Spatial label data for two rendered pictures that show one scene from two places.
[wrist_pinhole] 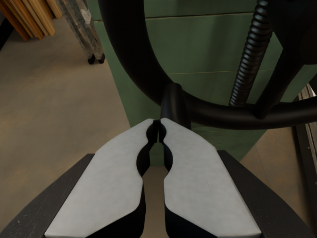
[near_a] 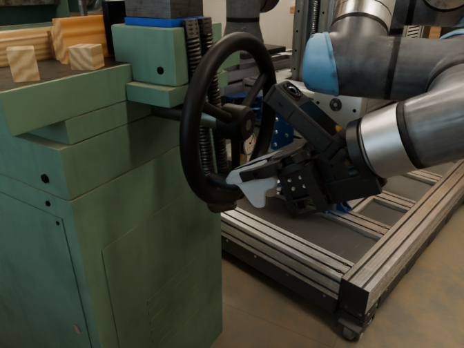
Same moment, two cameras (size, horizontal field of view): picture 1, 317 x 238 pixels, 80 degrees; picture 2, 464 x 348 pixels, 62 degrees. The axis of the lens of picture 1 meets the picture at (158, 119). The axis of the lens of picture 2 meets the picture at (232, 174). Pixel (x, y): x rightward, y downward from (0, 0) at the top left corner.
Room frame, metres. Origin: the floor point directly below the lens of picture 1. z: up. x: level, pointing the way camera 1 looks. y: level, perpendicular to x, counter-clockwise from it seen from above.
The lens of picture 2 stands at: (-0.16, 0.45, 1.02)
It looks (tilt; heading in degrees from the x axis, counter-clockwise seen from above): 26 degrees down; 297
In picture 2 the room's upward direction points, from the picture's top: straight up
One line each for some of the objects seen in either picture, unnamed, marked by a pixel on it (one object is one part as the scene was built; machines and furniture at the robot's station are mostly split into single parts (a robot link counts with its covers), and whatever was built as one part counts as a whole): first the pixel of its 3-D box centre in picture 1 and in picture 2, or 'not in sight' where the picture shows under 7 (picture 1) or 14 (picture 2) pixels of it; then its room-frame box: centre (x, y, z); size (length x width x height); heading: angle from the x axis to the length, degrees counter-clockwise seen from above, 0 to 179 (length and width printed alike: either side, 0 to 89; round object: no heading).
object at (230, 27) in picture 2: not in sight; (242, 32); (0.45, -0.86, 0.87); 0.15 x 0.15 x 0.10
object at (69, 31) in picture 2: not in sight; (112, 34); (0.38, -0.13, 0.94); 0.23 x 0.02 x 0.07; 85
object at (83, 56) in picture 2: not in sight; (86, 56); (0.33, -0.01, 0.92); 0.04 x 0.04 x 0.03; 20
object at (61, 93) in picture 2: not in sight; (137, 70); (0.35, -0.15, 0.87); 0.61 x 0.30 x 0.06; 85
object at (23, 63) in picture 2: not in sight; (23, 63); (0.35, 0.09, 0.92); 0.04 x 0.03 x 0.04; 143
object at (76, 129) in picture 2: not in sight; (117, 94); (0.40, -0.14, 0.82); 0.40 x 0.21 x 0.04; 85
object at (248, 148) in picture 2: not in sight; (244, 145); (0.22, -0.38, 0.65); 0.06 x 0.04 x 0.08; 85
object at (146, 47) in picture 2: not in sight; (169, 50); (0.26, -0.14, 0.91); 0.15 x 0.14 x 0.09; 85
